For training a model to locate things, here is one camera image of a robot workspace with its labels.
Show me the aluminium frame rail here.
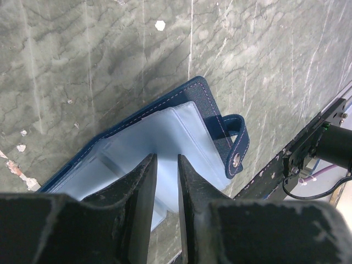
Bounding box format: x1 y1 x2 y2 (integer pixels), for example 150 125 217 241
320 81 352 114

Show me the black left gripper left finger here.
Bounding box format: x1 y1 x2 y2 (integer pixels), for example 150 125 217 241
79 154 157 263

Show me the blue leather card holder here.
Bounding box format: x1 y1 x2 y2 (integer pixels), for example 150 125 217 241
40 76 250 228

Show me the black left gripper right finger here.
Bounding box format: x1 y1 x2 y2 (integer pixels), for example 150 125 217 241
178 155 234 263

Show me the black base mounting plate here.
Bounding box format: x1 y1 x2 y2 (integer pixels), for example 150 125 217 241
235 98 351 200

